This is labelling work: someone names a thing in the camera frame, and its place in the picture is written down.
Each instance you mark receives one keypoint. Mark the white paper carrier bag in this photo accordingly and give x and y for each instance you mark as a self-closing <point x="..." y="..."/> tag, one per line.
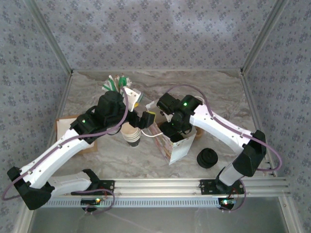
<point x="181" y="150"/>

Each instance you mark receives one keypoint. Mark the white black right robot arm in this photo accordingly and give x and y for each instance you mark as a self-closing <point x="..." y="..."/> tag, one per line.
<point x="218" y="123"/>

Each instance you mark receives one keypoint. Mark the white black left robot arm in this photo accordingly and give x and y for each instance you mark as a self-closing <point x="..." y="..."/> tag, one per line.
<point x="56" y="155"/>

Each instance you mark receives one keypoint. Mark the green white wrapped straw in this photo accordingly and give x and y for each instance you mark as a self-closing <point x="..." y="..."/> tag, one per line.
<point x="106" y="88"/>
<point x="112" y="83"/>
<point x="128" y="83"/>
<point x="124" y="81"/>

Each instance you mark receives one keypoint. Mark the stack of paper cups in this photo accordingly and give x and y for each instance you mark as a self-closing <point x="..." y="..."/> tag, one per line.
<point x="131" y="137"/>

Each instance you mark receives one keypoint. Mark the brown paper sheet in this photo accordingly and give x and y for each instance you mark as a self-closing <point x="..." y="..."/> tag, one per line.
<point x="91" y="148"/>

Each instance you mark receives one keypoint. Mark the stack of white napkins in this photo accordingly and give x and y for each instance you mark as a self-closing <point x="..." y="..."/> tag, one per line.
<point x="65" y="126"/>

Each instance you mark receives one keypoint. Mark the stack of black lids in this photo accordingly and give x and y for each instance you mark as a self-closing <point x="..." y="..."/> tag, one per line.
<point x="207" y="157"/>

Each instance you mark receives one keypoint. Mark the black controller board with LED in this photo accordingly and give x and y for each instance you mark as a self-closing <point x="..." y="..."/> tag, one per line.
<point x="90" y="201"/>
<point x="228" y="202"/>

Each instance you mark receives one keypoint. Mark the aluminium table edge rail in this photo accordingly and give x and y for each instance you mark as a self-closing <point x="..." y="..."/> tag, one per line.
<point x="64" y="97"/>
<point x="252" y="106"/>

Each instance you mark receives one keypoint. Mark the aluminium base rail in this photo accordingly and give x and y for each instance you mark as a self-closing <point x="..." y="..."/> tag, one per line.
<point x="158" y="187"/>

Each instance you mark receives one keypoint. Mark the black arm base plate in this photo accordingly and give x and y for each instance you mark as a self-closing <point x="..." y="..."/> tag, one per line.
<point x="107" y="187"/>
<point x="206" y="187"/>

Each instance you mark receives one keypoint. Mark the aluminium corner post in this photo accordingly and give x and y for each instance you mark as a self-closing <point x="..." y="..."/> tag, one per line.
<point x="262" y="36"/>
<point x="49" y="36"/>

